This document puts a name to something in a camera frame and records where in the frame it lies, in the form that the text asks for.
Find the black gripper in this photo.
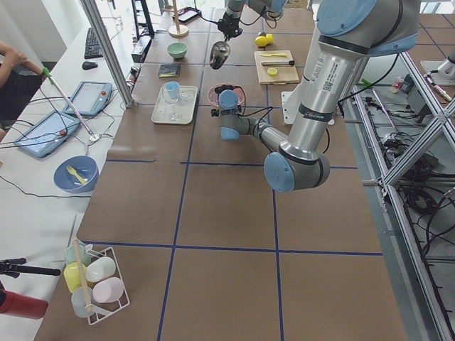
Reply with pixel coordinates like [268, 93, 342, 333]
[217, 16, 242, 42]

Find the metal ice scoop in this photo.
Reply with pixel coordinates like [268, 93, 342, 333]
[209, 39, 231, 70]

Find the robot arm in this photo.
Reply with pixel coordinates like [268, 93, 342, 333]
[217, 0, 287, 42]
[217, 0, 420, 193]

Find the pink bowl of ice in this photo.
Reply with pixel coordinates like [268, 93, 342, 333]
[207, 83, 245, 108]

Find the blue plastic cup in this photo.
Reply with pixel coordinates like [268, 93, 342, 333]
[165, 81, 180, 102]

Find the yellow lemon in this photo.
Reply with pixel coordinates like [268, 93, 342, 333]
[255, 36, 269, 48]
[265, 33, 274, 45]

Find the wooden stand with base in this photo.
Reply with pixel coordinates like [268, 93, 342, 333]
[168, 0, 189, 38]

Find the green ceramic bowl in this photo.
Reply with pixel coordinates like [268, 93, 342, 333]
[167, 42, 188, 60]

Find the yellow plastic knife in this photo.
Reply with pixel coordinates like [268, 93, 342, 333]
[260, 53, 288, 58]

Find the lemon half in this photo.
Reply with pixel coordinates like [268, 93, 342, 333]
[267, 67, 279, 77]

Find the wooden cutting board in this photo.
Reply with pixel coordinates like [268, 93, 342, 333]
[254, 50, 300, 85]

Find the metal cylinder tool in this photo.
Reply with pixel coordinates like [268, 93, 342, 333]
[260, 60, 295, 67]

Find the grey folded cloth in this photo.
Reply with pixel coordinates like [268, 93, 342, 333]
[159, 63, 181, 78]

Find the clear wine glass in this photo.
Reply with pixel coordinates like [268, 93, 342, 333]
[162, 84, 180, 121]

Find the cream serving tray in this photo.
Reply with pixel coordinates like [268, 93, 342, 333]
[151, 85, 198, 125]

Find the black keyboard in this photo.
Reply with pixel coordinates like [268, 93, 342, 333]
[84, 27, 103, 60]

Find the black computer mouse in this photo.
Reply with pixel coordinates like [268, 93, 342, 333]
[82, 60, 98, 70]

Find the far blue teach pendant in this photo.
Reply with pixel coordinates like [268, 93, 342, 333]
[70, 81, 113, 117]

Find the blue teach pendant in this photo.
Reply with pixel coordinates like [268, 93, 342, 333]
[70, 81, 113, 117]
[14, 111, 80, 158]

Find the blue bowl with fork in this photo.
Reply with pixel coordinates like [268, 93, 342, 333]
[53, 156, 99, 194]

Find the near blue teach pendant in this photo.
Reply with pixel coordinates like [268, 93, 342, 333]
[14, 111, 80, 158]

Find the black tripod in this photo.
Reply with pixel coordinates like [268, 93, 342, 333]
[1, 258, 61, 278]

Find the red bottle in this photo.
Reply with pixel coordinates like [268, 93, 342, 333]
[1, 290, 48, 320]

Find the aluminium frame post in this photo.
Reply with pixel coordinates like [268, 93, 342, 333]
[80, 0, 134, 108]

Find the white wire cup rack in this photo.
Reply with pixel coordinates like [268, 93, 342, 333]
[63, 239, 130, 325]

